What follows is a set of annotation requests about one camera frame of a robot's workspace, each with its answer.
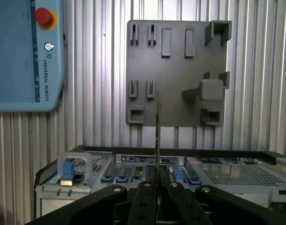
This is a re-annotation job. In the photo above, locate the blue board connector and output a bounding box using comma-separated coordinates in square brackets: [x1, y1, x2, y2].
[172, 169, 183, 183]

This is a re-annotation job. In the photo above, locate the red emergency stop button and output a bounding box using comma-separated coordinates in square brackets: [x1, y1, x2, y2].
[34, 7, 58, 30]

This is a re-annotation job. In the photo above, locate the blue plug connector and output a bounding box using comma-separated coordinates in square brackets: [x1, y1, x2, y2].
[62, 161, 75, 180]

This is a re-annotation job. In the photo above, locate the grey parts rack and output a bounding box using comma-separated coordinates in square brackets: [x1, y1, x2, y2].
[125, 20, 233, 128]

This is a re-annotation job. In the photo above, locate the clear plastic bracket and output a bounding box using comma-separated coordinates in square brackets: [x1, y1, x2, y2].
[57, 151, 95, 186]

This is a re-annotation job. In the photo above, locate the installed green RAM stick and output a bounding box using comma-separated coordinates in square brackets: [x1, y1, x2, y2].
[134, 165, 144, 181]

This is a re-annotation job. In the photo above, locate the blue Universal Robots teach pendant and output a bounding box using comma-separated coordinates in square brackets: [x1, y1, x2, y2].
[0, 0, 66, 113]

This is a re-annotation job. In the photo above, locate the black open PC case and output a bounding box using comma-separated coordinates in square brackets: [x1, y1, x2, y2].
[34, 144, 286, 225]

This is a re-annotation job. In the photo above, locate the white label sticker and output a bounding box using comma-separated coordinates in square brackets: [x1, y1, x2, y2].
[115, 154, 186, 166]

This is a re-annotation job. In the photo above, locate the perforated metal drive cage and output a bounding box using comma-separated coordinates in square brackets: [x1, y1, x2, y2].
[198, 162, 286, 186]

